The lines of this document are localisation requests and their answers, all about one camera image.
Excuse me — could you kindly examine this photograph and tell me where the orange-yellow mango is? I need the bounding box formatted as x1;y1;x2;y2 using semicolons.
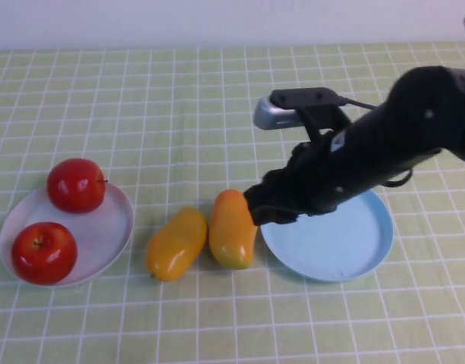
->
208;189;259;270

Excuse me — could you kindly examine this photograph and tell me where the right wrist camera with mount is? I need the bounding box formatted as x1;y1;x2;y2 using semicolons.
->
253;87;350;141

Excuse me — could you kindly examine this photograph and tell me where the short black wrist cable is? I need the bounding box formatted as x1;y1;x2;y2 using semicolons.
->
383;168;413;189

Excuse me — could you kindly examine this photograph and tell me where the black right camera cable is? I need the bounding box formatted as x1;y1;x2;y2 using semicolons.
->
338;97;377;111

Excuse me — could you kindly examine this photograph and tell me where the green checked tablecloth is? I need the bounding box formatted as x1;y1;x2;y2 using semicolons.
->
0;41;465;364

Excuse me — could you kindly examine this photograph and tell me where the red apple with yellowish top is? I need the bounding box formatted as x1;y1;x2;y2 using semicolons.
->
11;221;79;286

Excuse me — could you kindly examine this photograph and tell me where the white round plate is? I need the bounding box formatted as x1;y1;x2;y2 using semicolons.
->
0;181;134;288

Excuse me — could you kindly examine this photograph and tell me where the light blue round plate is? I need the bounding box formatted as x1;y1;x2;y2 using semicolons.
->
259;189;394;282

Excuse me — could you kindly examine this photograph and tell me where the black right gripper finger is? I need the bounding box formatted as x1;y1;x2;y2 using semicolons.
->
243;166;294;209
251;206;300;228

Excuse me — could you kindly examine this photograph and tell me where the deep red apple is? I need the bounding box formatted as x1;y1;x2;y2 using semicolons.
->
46;158;108;214

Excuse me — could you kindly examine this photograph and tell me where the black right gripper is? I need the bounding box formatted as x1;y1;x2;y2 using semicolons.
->
288;67;463;218

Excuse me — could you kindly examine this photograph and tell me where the yellow mango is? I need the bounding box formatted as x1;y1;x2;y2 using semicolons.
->
146;206;209;282

